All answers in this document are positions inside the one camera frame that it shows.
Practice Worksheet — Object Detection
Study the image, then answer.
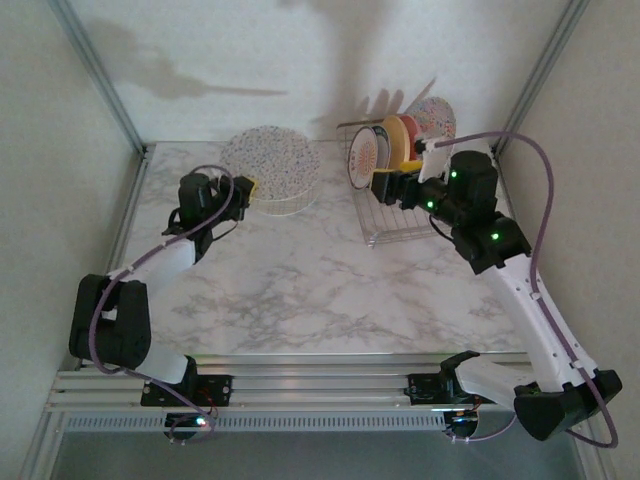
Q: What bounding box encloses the multicolour patterned plate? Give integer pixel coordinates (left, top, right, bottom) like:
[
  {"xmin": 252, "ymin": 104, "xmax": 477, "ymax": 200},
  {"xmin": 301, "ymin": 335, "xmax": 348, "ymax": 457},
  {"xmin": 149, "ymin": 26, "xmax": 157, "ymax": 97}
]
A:
[{"xmin": 410, "ymin": 95, "xmax": 458, "ymax": 156}]

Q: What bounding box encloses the blue speckled white plate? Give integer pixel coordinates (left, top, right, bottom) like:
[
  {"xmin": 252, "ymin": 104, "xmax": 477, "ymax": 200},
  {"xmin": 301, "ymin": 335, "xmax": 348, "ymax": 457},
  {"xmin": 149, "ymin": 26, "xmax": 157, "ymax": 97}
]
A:
[{"xmin": 218, "ymin": 125, "xmax": 322, "ymax": 204}]

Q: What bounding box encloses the teal rimmed white plate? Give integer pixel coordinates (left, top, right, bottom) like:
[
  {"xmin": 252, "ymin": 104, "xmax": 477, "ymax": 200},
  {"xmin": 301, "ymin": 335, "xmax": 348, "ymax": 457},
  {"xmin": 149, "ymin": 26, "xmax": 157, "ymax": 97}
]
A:
[{"xmin": 369, "ymin": 124, "xmax": 392, "ymax": 174}]

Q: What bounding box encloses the aluminium table side rail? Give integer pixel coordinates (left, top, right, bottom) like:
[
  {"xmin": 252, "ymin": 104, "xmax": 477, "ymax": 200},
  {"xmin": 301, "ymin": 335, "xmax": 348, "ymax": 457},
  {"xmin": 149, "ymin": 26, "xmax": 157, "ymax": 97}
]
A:
[
  {"xmin": 493, "ymin": 149, "xmax": 559, "ymax": 366},
  {"xmin": 74, "ymin": 147, "xmax": 154, "ymax": 371}
]

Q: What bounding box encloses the left circuit board with LED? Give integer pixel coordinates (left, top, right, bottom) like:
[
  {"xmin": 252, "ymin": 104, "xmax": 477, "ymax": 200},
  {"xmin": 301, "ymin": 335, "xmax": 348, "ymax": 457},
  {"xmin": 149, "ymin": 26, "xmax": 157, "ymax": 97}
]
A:
[{"xmin": 164, "ymin": 413, "xmax": 211, "ymax": 444}]

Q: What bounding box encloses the white plate with orange print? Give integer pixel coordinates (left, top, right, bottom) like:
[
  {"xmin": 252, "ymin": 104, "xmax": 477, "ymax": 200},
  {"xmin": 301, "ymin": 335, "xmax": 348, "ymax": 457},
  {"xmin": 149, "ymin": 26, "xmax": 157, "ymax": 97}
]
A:
[{"xmin": 348, "ymin": 125, "xmax": 381, "ymax": 191}]

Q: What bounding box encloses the aluminium frame post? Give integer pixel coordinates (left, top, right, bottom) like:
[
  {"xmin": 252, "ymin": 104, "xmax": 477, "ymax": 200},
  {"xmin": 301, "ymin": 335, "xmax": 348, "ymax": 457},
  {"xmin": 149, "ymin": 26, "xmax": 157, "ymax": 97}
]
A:
[
  {"xmin": 47, "ymin": 0, "xmax": 151, "ymax": 160},
  {"xmin": 489, "ymin": 0, "xmax": 591, "ymax": 160}
]

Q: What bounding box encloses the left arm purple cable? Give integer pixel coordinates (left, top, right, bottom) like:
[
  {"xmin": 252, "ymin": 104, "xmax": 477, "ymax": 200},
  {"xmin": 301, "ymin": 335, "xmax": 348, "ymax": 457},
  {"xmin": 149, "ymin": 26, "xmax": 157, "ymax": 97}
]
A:
[{"xmin": 89, "ymin": 164, "xmax": 236, "ymax": 446}]

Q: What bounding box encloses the metal wire dish rack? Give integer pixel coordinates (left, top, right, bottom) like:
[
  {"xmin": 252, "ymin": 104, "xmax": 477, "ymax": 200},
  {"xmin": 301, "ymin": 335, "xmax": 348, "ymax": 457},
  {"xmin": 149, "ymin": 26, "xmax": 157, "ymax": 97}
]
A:
[{"xmin": 335, "ymin": 118, "xmax": 454, "ymax": 249}]

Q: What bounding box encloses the yellow plate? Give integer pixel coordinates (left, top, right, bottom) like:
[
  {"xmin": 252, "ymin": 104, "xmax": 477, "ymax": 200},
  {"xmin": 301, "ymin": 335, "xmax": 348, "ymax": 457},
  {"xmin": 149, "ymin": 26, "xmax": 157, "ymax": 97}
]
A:
[{"xmin": 380, "ymin": 113, "xmax": 414, "ymax": 174}]

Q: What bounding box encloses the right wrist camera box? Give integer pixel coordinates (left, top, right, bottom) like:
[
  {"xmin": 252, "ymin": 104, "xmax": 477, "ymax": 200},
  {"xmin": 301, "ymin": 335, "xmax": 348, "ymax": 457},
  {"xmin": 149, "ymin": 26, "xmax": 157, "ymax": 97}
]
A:
[{"xmin": 415, "ymin": 138, "xmax": 452, "ymax": 185}]

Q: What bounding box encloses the circuit board with led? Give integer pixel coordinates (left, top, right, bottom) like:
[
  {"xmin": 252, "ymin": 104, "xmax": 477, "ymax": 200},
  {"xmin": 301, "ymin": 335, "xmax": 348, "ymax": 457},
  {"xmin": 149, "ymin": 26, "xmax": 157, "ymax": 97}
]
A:
[
  {"xmin": 164, "ymin": 413, "xmax": 211, "ymax": 444},
  {"xmin": 444, "ymin": 409, "xmax": 481, "ymax": 437}
]

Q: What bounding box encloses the grey slotted cable duct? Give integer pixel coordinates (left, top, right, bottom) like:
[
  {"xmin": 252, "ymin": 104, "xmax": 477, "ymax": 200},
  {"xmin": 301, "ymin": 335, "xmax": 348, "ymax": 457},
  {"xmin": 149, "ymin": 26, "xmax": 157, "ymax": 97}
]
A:
[{"xmin": 59, "ymin": 410, "xmax": 449, "ymax": 432}]

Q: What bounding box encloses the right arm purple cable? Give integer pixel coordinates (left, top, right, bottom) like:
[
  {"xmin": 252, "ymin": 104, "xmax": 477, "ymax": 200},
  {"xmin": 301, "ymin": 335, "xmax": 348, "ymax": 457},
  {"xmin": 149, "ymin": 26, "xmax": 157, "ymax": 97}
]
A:
[{"xmin": 433, "ymin": 129, "xmax": 620, "ymax": 449}]

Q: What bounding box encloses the right circuit board with LED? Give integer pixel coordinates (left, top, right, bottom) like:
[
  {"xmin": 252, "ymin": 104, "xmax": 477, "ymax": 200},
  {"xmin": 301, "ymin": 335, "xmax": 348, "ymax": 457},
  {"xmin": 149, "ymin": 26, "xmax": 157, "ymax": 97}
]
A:
[{"xmin": 444, "ymin": 409, "xmax": 481, "ymax": 437}]

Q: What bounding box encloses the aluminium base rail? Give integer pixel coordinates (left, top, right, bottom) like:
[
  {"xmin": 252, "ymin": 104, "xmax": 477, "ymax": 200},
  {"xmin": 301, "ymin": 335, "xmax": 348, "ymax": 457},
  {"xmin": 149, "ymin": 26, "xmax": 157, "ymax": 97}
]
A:
[{"xmin": 44, "ymin": 352, "xmax": 594, "ymax": 414}]

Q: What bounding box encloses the pink plate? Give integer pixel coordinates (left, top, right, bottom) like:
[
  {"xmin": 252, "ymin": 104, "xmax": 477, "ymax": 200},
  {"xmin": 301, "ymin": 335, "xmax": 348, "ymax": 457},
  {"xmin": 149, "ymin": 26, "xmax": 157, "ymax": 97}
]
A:
[{"xmin": 398, "ymin": 113, "xmax": 424, "ymax": 164}]

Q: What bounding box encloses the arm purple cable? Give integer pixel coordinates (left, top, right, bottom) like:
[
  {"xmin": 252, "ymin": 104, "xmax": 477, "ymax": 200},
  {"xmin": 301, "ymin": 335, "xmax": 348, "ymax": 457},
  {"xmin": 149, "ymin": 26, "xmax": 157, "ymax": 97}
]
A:
[
  {"xmin": 433, "ymin": 129, "xmax": 620, "ymax": 449},
  {"xmin": 89, "ymin": 164, "xmax": 236, "ymax": 446}
]

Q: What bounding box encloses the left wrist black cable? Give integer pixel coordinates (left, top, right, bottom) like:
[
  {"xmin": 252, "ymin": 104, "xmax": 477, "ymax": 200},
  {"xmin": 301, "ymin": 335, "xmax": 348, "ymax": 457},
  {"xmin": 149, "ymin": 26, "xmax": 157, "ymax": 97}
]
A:
[{"xmin": 197, "ymin": 217, "xmax": 237, "ymax": 242}]

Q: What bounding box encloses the aluminium frame leg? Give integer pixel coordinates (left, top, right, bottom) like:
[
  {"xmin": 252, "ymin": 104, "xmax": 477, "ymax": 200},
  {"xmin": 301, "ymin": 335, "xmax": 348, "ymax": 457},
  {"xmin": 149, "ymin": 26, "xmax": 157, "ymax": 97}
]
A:
[
  {"xmin": 572, "ymin": 432, "xmax": 616, "ymax": 480},
  {"xmin": 19, "ymin": 412, "xmax": 66, "ymax": 480}
]

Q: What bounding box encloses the thin red wire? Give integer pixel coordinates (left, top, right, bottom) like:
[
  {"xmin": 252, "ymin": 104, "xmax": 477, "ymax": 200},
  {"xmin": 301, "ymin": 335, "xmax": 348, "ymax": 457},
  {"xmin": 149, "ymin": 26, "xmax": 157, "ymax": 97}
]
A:
[{"xmin": 198, "ymin": 387, "xmax": 221, "ymax": 417}]

